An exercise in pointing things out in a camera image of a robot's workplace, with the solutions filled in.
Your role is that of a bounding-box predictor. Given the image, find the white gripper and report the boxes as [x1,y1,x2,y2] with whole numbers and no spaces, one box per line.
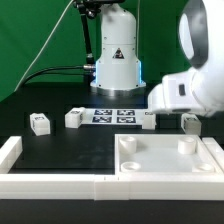
[148,71,206,115]

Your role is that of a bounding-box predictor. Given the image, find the white square tabletop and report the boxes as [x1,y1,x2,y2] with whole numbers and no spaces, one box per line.
[115,134,224,174]

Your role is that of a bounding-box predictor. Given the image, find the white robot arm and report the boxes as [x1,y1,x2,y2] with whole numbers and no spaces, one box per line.
[91,0,224,116]

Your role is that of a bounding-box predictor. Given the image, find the sheet of fiducial tags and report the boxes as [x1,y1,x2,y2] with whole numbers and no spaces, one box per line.
[83,108,144,125]

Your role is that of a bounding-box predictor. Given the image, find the white U-shaped obstacle fence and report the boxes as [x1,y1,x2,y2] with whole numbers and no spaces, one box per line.
[0,136,224,200]

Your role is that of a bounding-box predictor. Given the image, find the black cable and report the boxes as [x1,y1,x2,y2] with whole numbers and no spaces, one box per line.
[20,64,97,88]

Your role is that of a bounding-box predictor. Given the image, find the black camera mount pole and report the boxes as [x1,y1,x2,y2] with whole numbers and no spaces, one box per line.
[73,0,100,64]

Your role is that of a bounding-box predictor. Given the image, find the white cable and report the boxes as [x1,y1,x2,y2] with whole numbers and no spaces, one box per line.
[13,0,75,93]

